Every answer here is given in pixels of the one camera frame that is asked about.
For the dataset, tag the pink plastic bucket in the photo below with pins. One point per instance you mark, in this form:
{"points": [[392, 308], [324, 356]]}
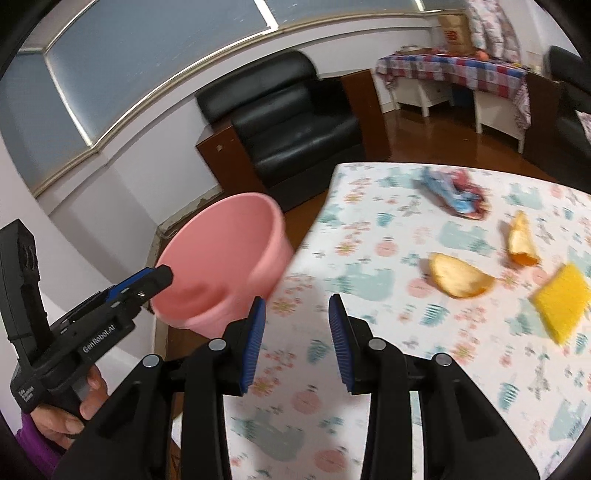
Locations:
{"points": [[221, 249]]}

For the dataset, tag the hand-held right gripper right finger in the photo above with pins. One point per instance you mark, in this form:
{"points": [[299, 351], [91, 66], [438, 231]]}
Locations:
{"points": [[339, 346]]}

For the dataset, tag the orange peel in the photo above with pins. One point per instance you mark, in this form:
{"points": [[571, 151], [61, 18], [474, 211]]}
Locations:
{"points": [[519, 240], [457, 277]]}

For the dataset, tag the curved window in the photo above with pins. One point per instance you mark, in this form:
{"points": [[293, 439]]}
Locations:
{"points": [[138, 69]]}

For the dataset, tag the cardboard box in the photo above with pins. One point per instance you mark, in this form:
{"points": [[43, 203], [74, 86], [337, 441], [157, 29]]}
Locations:
{"points": [[457, 34]]}

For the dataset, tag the plaid covered side table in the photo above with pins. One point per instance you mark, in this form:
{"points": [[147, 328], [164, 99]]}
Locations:
{"points": [[452, 69]]}

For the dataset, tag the red printed snack wrapper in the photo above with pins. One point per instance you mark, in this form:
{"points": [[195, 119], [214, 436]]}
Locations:
{"points": [[476, 194]]}

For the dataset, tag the plastic cup with straw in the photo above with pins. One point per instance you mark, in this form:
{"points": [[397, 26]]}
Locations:
{"points": [[534, 62]]}

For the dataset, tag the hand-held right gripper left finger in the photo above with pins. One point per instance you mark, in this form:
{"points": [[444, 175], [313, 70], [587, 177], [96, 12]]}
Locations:
{"points": [[254, 346]]}

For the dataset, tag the person's left hand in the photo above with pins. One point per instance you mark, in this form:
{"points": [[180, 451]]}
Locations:
{"points": [[60, 427]]}

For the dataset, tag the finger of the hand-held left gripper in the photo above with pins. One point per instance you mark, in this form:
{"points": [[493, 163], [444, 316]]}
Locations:
{"points": [[127, 285], [147, 288]]}

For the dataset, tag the blue printed snack wrapper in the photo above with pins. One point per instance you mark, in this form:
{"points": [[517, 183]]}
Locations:
{"points": [[438, 187]]}

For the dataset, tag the black leather armchair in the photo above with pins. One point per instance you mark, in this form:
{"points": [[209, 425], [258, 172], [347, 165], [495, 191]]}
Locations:
{"points": [[570, 64], [295, 124]]}

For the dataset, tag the person's left forearm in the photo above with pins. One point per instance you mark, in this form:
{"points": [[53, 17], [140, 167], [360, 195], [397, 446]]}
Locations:
{"points": [[34, 454]]}

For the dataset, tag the floral bear print tablecloth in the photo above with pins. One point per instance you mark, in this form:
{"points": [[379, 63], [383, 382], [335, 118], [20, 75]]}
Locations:
{"points": [[369, 230]]}

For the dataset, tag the floral cloth garment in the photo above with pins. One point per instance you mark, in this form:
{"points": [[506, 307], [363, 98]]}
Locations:
{"points": [[585, 123]]}

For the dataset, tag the white desk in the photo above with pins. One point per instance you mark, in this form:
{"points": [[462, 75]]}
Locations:
{"points": [[498, 120]]}

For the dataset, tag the floral puffer jacket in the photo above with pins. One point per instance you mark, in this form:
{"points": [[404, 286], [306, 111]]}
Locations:
{"points": [[494, 27]]}

